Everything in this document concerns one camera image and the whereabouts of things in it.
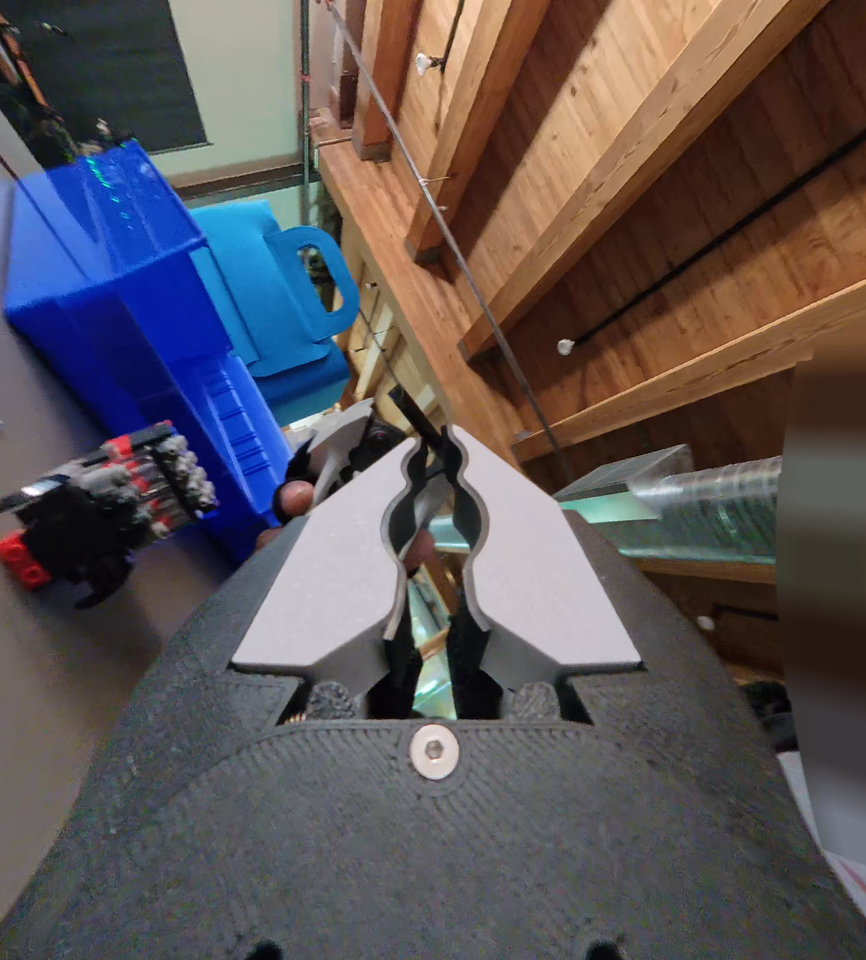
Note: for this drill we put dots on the blue plastic case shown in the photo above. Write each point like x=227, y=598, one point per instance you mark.
x=253, y=285

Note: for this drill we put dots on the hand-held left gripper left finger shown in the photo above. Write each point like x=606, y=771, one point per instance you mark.
x=328, y=585

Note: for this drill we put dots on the silver ventilation duct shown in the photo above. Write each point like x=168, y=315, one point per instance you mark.
x=718, y=502

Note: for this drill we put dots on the white sheet red lines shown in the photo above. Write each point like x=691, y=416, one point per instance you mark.
x=853, y=900

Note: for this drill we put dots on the person's right hand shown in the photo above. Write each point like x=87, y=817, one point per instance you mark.
x=294, y=499

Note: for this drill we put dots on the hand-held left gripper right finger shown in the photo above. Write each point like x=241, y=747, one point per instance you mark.
x=545, y=585

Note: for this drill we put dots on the black wall board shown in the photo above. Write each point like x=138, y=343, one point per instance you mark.
x=103, y=67

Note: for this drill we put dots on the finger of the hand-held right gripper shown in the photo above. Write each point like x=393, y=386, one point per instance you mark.
x=335, y=442
x=414, y=416

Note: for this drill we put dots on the black red brick model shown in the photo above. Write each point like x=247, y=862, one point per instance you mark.
x=88, y=517

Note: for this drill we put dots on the blue plastic bin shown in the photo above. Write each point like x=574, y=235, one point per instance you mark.
x=140, y=322

